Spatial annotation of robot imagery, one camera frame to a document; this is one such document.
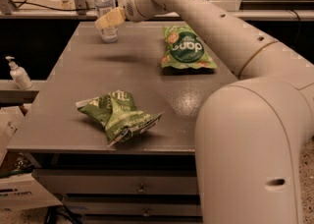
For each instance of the white pump soap dispenser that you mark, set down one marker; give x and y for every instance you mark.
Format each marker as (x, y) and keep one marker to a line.
(19, 74)

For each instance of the drawer knob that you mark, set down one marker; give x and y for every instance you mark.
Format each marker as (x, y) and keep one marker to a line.
(146, 213)
(142, 190)

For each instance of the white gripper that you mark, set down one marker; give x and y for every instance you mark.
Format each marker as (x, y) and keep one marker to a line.
(131, 9)

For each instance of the crumpled green snack bag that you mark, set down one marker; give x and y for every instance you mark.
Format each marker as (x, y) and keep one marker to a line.
(117, 114)

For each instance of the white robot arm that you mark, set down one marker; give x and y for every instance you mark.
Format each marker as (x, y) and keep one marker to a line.
(249, 134)

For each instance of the white cardboard box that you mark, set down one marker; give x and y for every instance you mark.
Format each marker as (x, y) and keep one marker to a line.
(18, 189)

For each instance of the lower drawer knob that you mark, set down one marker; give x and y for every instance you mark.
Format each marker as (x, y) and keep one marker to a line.
(146, 213)

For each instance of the upper drawer knob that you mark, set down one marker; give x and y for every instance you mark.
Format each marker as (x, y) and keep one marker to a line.
(142, 190)

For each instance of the green round-logo chip bag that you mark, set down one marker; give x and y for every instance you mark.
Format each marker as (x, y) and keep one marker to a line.
(184, 49)

